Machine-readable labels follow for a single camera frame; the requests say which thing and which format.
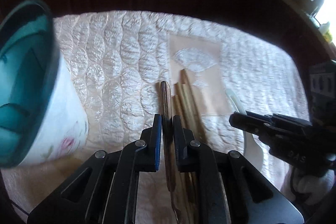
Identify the wooden handle metal spoon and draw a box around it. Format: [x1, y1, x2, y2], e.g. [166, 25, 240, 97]
[159, 81, 189, 223]

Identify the brown wooden chopstick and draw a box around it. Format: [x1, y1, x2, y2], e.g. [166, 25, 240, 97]
[172, 95, 189, 129]
[174, 83, 204, 139]
[181, 69, 207, 143]

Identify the right hand white glove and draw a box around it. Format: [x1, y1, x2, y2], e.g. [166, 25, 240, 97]
[288, 168, 335, 206]

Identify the white quilted table cloth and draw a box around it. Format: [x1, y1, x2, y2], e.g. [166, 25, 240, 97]
[2, 11, 309, 218]

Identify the floral utensil holder teal rim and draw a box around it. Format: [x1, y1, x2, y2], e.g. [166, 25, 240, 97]
[1, 0, 88, 168]

